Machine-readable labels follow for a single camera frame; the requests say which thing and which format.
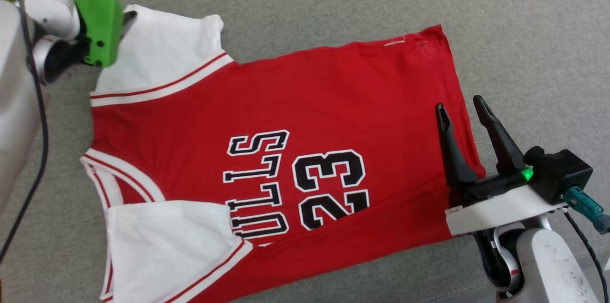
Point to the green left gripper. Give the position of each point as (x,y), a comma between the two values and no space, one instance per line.
(97,12)

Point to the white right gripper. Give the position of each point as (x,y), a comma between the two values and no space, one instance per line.
(495,210)

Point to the red and white basketball jersey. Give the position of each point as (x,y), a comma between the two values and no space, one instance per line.
(286,103)

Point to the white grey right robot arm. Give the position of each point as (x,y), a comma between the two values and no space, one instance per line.
(548,269)

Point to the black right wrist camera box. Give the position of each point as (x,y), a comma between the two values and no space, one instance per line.
(562,174)

